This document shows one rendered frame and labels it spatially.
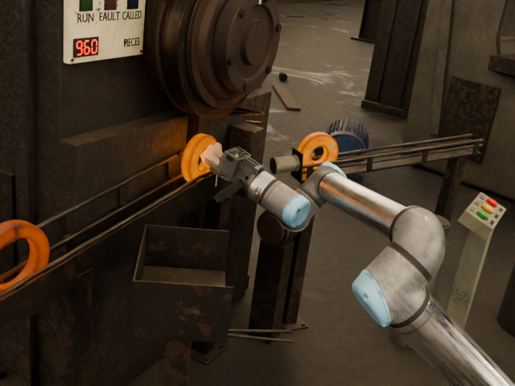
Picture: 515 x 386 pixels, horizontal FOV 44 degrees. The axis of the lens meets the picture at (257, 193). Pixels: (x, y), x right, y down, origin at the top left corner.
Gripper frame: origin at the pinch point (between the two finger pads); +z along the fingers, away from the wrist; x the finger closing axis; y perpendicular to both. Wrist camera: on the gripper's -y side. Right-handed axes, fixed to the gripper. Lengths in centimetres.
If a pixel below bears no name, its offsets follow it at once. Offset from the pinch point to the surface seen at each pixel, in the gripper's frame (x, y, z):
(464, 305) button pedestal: -67, -29, -88
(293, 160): -37.2, -3.3, -14.4
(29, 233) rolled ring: 66, -2, -3
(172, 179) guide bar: 9.7, -7.2, 0.6
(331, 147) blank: -49, 3, -21
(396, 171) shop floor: -260, -76, -8
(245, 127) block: -24.2, 3.5, 1.0
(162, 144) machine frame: 11.4, 1.9, 6.6
